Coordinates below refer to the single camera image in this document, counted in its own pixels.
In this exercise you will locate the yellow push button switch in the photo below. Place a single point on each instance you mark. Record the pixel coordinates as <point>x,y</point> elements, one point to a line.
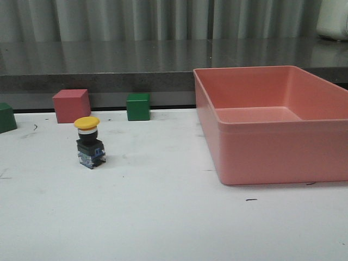
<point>91,151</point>

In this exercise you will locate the green cube near bin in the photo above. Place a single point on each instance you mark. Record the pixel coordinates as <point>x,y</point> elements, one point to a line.
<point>138,107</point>

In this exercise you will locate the grey counter ledge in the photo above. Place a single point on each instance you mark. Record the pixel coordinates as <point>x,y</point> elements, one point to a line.
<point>155,66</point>

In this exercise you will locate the pink plastic bin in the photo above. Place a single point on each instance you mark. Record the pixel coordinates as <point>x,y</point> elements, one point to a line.
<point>272,124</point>

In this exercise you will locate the pink cube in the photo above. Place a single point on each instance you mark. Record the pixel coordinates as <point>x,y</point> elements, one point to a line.
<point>71,104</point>

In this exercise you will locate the green cube far left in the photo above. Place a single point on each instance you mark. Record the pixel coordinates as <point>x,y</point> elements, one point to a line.
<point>7,119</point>

